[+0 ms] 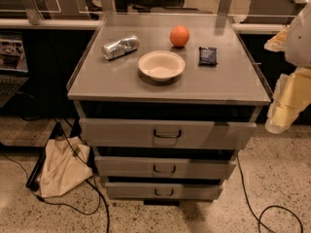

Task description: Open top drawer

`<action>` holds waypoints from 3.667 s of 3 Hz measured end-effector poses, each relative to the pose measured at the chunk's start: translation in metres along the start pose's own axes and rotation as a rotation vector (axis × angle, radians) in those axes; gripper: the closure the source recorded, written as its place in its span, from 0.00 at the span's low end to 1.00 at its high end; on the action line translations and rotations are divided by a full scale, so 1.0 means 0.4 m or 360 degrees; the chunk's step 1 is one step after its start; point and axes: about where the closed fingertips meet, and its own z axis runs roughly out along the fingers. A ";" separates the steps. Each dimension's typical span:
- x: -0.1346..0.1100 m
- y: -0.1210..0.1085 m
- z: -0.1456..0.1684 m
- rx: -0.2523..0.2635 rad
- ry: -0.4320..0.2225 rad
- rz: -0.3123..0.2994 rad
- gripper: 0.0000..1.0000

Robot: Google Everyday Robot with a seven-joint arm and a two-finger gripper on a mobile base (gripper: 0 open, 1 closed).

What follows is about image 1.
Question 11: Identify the grey top drawer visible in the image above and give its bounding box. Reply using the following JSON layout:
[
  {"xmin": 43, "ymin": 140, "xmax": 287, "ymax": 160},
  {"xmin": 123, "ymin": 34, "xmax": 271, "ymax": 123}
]
[{"xmin": 80, "ymin": 118, "xmax": 256, "ymax": 150}]

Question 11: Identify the grey drawer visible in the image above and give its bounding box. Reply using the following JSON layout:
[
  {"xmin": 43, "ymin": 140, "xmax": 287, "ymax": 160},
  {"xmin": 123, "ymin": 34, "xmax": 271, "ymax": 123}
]
[
  {"xmin": 80, "ymin": 118, "xmax": 256, "ymax": 150},
  {"xmin": 95, "ymin": 156, "xmax": 236, "ymax": 180},
  {"xmin": 106, "ymin": 183, "xmax": 223, "ymax": 201}
]

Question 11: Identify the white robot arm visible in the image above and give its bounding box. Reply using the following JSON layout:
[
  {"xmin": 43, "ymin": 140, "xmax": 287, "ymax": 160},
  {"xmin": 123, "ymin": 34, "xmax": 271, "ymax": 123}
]
[{"xmin": 264, "ymin": 3, "xmax": 311, "ymax": 134}]

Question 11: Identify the grey metal drawer cabinet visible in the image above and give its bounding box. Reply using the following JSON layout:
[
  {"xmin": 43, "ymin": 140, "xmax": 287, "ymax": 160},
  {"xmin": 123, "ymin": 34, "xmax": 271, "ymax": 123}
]
[{"xmin": 66, "ymin": 13, "xmax": 274, "ymax": 208}]

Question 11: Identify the grey middle drawer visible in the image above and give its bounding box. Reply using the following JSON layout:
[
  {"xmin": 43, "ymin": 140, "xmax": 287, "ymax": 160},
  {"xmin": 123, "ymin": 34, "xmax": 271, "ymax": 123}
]
[{"xmin": 95, "ymin": 156, "xmax": 236, "ymax": 180}]

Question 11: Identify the grey bottom drawer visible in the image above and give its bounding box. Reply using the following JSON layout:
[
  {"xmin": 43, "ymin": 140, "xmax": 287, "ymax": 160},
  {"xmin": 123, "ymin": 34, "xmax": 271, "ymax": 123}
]
[{"xmin": 106, "ymin": 183, "xmax": 223, "ymax": 201}]

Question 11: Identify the dark blue snack packet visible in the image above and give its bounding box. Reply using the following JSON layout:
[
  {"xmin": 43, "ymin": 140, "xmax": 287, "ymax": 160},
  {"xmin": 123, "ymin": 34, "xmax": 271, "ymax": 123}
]
[{"xmin": 199, "ymin": 47, "xmax": 217, "ymax": 66}]

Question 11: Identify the orange fruit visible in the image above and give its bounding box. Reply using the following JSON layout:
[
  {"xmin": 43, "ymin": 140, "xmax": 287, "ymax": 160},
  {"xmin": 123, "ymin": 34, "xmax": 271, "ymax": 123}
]
[{"xmin": 169, "ymin": 25, "xmax": 190, "ymax": 48}]

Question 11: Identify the white paper bowl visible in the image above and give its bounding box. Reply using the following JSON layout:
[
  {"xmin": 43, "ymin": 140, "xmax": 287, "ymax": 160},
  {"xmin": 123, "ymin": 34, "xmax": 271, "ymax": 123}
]
[{"xmin": 138, "ymin": 50, "xmax": 186, "ymax": 82}]

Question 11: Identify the crushed silver soda can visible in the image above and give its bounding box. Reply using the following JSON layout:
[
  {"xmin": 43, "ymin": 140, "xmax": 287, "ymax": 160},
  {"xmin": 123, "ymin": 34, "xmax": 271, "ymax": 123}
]
[{"xmin": 102, "ymin": 35, "xmax": 139, "ymax": 60}]

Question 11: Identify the beige cloth bag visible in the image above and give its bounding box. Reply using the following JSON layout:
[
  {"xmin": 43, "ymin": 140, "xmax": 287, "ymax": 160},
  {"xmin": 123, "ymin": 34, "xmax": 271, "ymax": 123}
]
[{"xmin": 39, "ymin": 137, "xmax": 92, "ymax": 198}]

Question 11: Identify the black floor stand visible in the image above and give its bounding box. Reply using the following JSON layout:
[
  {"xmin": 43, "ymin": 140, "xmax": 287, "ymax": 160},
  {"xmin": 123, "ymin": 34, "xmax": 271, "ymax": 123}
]
[{"xmin": 26, "ymin": 122, "xmax": 63, "ymax": 191}]

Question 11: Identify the black keyboard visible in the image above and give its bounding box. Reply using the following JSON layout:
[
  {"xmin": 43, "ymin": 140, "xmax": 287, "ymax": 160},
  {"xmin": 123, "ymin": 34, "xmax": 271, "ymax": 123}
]
[{"xmin": 0, "ymin": 75, "xmax": 28, "ymax": 108}]

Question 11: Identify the black cable on right floor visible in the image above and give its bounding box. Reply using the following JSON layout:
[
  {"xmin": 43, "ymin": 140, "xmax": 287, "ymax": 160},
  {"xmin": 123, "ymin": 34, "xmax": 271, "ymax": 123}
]
[{"xmin": 236, "ymin": 154, "xmax": 305, "ymax": 233}]

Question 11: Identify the black cable on floor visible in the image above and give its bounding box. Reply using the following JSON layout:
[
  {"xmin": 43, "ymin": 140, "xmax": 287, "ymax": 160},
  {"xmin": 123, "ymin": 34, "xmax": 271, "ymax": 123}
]
[
  {"xmin": 0, "ymin": 114, "xmax": 111, "ymax": 233},
  {"xmin": 236, "ymin": 154, "xmax": 305, "ymax": 233}
]

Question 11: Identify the black cable on left floor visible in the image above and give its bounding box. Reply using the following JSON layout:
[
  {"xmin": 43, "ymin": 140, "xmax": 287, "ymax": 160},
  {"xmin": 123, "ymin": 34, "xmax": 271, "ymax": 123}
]
[{"xmin": 0, "ymin": 114, "xmax": 111, "ymax": 233}]

